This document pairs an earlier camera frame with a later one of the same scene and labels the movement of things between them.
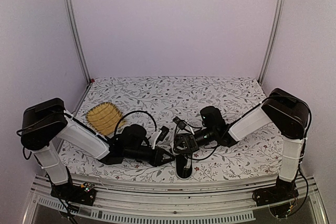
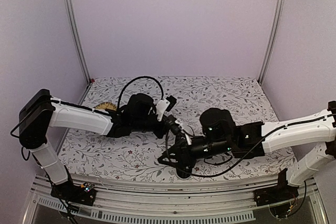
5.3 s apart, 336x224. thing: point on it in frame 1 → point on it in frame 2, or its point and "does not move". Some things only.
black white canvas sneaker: (184, 166) does not move
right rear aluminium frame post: (271, 47) does not move
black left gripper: (157, 159) → (164, 128)
